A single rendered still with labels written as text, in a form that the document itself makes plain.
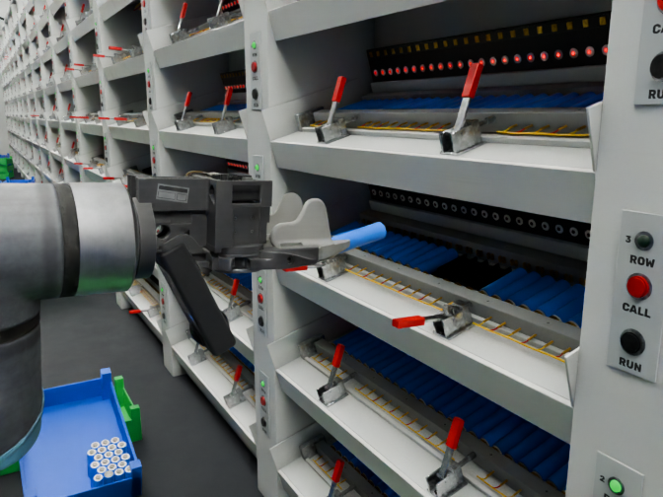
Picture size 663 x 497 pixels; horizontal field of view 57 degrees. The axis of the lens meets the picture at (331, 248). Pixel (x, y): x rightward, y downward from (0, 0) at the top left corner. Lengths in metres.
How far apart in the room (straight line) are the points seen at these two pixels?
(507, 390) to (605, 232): 0.19
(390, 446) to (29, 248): 0.55
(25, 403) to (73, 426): 0.93
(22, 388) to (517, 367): 0.43
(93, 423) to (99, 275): 0.99
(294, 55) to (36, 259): 0.65
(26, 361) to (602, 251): 0.45
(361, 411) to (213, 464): 0.54
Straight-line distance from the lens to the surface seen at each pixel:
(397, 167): 0.71
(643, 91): 0.49
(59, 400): 1.51
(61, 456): 1.41
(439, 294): 0.74
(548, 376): 0.60
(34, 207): 0.49
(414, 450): 0.84
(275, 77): 1.01
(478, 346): 0.66
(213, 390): 1.49
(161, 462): 1.42
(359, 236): 0.62
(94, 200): 0.49
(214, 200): 0.52
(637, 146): 0.49
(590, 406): 0.55
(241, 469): 1.37
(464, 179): 0.62
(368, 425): 0.90
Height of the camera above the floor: 0.73
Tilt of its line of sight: 13 degrees down
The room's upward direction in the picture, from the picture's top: straight up
